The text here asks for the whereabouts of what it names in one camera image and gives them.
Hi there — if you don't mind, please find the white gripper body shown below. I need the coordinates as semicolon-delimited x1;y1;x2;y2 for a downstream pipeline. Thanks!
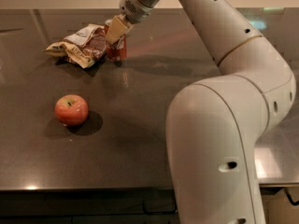
120;0;152;24

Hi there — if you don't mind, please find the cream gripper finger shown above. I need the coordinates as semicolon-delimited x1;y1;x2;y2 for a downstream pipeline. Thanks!
106;14;133;44

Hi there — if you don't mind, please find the red coke can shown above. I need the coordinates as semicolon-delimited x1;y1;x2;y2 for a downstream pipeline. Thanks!
104;20;127;62

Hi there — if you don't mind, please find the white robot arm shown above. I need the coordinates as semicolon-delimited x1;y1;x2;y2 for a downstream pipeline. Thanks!
107;0;296;224

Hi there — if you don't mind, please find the brown chip bag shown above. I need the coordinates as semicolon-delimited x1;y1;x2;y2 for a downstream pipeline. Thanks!
44;23;107;69

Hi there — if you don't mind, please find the red apple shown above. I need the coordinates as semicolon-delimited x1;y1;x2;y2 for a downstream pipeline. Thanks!
54;94;89;126

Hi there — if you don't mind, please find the black cable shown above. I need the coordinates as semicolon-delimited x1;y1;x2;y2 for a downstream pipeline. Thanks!
283;187;299;207

